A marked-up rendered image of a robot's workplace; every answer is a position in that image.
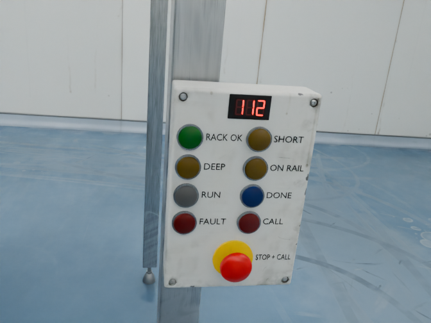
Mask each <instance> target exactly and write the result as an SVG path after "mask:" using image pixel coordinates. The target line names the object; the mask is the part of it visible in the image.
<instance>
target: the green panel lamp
mask: <svg viewBox="0 0 431 323"><path fill-rule="evenodd" d="M178 141H179V143H180V145H181V146H182V147H184V148H186V149H193V148H196V147H197V146H198V145H199V144H200V143H201V141H202V134H201V131H200V130H199V129H198V128H196V127H194V126H187V127H185V128H183V129H182V130H181V131H180V132H179V135H178Z"/></svg>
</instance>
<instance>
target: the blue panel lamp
mask: <svg viewBox="0 0 431 323"><path fill-rule="evenodd" d="M263 196H264V195H263V192H262V190H261V189H259V188H258V187H255V186H252V187H249V188H247V189H245V191H244V192H243V193H242V202H243V203H244V204H245V205H246V206H249V207H254V206H258V205H259V204H260V203H261V202H262V200H263Z"/></svg>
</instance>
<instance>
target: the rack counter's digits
mask: <svg viewBox="0 0 431 323"><path fill-rule="evenodd" d="M266 102H267V99H243V98H235V106H234V113H233V115H234V116H250V117H265V112H266Z"/></svg>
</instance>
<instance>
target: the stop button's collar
mask: <svg viewBox="0 0 431 323"><path fill-rule="evenodd" d="M231 253H243V254H245V255H247V256H248V257H249V258H250V260H251V263H252V261H253V253H252V251H251V248H250V247H249V245H248V244H246V243H244V242H242V241H239V240H230V241H227V242H225V243H223V244H221V245H220V246H219V247H218V248H217V249H216V250H215V252H214V255H213V258H212V261H213V265H214V268H215V269H216V271H218V273H220V264H221V262H222V260H223V259H224V258H225V257H226V256H228V255H229V254H231ZM264 255H265V254H264ZM264 255H263V256H264ZM268 255H269V254H268ZM268 255H267V256H266V255H265V256H266V258H267V259H268V258H269V257H270V255H269V257H268ZM279 255H281V254H279ZM263 256H262V259H263ZM266 258H265V259H266ZM282 258H283V259H284V256H283V255H282V257H281V259H282ZM265 259H263V260H265ZM277 259H278V256H277ZM281 259H278V260H281ZM285 260H287V259H286V255H285Z"/></svg>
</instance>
